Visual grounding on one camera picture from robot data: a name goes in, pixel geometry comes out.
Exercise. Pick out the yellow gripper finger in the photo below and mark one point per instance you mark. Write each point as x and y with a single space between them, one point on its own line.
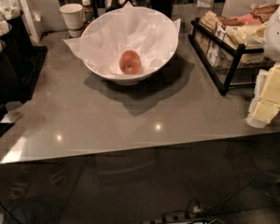
261 113
271 88

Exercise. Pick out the red apple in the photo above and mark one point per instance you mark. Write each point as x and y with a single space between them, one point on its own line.
130 63

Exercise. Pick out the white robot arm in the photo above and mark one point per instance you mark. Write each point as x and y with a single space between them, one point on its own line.
271 49

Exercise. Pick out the white bowl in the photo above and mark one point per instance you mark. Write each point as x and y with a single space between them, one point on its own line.
130 73

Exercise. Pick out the white paper liner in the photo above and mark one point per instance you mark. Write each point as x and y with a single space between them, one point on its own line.
127 31

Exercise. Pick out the black stirrer holder cup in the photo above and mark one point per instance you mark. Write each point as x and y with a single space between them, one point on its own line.
163 6

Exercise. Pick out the small brown sauce bottle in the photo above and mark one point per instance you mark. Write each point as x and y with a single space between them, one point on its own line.
88 11

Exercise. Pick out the white paper cup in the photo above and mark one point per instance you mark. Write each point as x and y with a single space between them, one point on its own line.
73 18

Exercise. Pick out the black napkin dispenser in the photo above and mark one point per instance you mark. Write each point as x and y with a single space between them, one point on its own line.
15 64

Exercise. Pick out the black wire condiment rack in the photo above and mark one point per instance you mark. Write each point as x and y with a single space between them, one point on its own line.
229 67

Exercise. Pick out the power strip with cables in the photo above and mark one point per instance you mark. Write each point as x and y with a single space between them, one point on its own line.
193 214

